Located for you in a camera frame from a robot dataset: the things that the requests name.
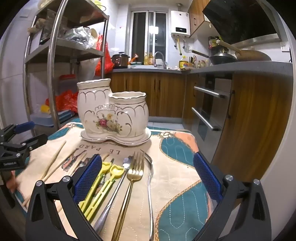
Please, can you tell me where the yellow plastic utensil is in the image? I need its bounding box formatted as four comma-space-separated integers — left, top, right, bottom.
84, 164, 125, 221
79, 162, 112, 213

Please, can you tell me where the silver fork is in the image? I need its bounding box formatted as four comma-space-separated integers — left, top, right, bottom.
141, 150, 154, 241

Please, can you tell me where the kitchen faucet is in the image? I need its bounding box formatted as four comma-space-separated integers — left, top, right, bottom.
154, 51, 167, 69

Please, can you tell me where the kitchen window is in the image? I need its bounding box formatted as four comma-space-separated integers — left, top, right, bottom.
129, 11, 169, 65

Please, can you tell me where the yellow container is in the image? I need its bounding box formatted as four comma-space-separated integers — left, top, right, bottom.
40, 104, 51, 114

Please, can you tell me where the white ceramic double utensil holder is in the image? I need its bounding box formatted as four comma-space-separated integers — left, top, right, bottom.
77, 78, 152, 146

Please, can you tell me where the patterned quilted table mat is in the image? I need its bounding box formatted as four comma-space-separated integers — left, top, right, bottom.
15, 119, 213, 240

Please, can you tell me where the stainless steel shelf rack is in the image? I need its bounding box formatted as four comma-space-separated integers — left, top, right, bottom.
23, 0, 109, 131

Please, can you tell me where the hanging red plastic bag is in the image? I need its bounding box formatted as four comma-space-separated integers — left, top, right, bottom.
95, 35, 114, 76

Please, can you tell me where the crumpled clear plastic bag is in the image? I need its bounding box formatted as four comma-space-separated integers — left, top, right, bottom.
62, 27, 98, 49

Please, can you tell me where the brown rice cooker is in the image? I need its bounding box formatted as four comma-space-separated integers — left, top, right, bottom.
111, 52, 130, 69

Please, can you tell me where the built-in oven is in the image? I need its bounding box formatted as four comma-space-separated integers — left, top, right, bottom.
191, 74, 231, 162

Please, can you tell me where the brown frying pan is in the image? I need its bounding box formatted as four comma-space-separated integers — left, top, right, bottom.
216, 40, 271, 61

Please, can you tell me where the black wok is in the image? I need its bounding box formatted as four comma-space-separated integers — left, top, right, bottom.
192, 50, 238, 65

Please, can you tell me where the yellow oil bottle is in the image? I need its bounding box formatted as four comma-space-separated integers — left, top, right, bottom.
179, 55, 189, 70

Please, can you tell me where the white water heater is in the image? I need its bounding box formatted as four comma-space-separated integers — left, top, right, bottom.
171, 11, 191, 37

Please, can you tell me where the black range hood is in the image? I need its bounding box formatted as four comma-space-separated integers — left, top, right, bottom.
203, 0, 281, 44

